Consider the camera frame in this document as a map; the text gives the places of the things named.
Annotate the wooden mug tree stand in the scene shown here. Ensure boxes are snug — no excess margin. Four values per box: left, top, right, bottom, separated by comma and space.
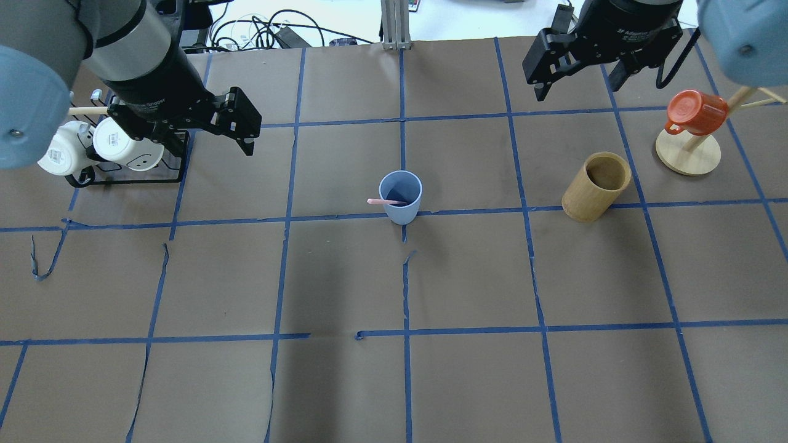
654, 86, 786, 176

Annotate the orange mug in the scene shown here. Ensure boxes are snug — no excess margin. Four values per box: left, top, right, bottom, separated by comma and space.
664, 89, 730, 137

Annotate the light blue plastic cup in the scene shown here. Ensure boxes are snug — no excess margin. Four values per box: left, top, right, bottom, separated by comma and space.
378, 169, 424, 225

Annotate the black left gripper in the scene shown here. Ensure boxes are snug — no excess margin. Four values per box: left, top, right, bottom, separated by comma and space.
108, 86, 262, 156

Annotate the black wire cup rack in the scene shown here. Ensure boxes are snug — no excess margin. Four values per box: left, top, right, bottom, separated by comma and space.
60, 89, 191, 188

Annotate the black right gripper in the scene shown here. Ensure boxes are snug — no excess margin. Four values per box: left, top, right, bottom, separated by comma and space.
521, 1, 682, 103

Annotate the white ceramic mug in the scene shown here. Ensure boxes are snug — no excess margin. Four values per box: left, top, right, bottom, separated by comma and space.
92, 118, 165, 172
37, 121, 99, 177

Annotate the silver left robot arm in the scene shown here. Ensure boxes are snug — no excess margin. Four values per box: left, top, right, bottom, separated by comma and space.
1, 1, 262, 169

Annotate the pink chopstick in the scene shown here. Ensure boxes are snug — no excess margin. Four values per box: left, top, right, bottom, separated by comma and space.
366, 198, 409, 207

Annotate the aluminium frame post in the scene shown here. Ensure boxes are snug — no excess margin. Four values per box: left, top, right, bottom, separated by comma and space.
380, 0, 412, 50

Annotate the bamboo cylindrical holder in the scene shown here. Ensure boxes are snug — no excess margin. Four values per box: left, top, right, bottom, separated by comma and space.
561, 151, 632, 223

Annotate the wooden rack dowel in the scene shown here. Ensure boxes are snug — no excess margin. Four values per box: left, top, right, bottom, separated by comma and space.
67, 106, 109, 116

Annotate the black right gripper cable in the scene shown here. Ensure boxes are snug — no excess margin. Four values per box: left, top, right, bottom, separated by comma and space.
654, 28, 704, 90

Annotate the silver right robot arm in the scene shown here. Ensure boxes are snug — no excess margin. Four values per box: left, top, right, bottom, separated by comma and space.
521, 1, 787, 102

